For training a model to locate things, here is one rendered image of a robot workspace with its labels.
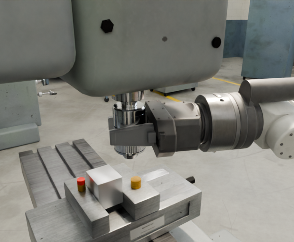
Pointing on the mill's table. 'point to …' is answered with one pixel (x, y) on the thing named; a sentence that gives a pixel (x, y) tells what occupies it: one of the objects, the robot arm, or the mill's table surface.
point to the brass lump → (135, 182)
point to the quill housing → (145, 44)
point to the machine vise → (115, 213)
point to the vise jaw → (137, 194)
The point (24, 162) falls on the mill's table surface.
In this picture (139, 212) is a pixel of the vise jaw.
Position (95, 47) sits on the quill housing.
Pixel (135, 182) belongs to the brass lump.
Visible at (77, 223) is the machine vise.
